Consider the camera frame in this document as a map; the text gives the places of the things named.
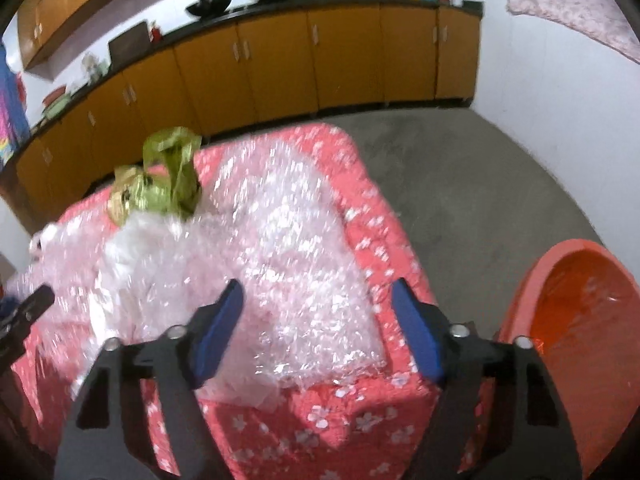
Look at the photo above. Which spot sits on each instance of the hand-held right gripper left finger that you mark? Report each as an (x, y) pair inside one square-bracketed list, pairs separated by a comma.
[(220, 332)]

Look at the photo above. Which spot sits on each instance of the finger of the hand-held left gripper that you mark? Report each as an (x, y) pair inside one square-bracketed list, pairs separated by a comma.
[(35, 302), (5, 306)]

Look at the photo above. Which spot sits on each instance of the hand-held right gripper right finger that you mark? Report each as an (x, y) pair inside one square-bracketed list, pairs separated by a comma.
[(417, 330)]

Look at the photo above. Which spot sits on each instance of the clear plastic bag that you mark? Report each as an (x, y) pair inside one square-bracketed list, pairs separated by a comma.
[(60, 270)]

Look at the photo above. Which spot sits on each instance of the bubble wrap sheet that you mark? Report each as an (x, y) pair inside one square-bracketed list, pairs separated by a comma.
[(300, 270)]

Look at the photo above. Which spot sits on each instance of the red plastic basket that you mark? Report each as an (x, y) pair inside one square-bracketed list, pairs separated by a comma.
[(522, 290)]

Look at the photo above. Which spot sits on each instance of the olive green plastic bag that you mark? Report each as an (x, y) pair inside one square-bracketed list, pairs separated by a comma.
[(170, 175)]

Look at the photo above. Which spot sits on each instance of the red floral tablecloth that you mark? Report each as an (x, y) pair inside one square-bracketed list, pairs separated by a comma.
[(325, 440)]

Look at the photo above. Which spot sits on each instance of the pink and blue hanging cloth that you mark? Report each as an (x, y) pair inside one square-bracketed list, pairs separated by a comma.
[(12, 105)]

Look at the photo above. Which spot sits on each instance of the red basin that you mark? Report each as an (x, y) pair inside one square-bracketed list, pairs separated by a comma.
[(55, 94)]

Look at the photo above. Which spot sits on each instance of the glass jar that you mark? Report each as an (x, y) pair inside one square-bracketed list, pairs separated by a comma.
[(92, 65)]

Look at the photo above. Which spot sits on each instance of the dark brown cutting board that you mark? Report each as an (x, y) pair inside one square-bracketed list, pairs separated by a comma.
[(130, 42)]

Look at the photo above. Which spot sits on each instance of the wooden base cabinets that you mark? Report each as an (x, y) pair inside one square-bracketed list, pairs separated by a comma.
[(280, 60)]

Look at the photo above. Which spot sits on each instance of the red bottle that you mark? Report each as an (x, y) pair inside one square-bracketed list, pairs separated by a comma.
[(156, 34)]

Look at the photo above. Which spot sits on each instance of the black open wok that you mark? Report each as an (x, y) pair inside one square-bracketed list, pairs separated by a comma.
[(210, 5)]

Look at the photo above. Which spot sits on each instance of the black kitchen countertop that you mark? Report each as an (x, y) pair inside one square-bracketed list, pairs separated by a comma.
[(300, 4)]

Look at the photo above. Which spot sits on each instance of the wooden wall cabinets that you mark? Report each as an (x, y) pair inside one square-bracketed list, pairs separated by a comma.
[(60, 15)]

